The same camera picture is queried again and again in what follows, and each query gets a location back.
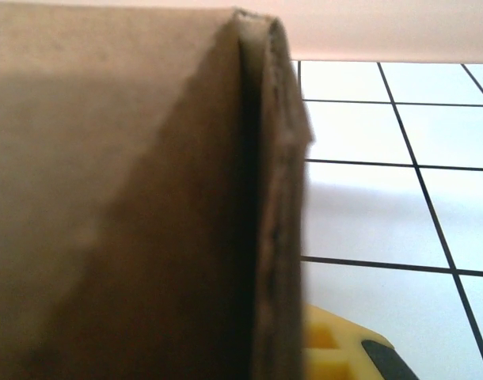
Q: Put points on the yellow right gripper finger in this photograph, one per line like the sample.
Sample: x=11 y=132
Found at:
x=332 y=348

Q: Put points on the brown cardboard box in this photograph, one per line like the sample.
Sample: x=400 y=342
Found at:
x=126 y=198

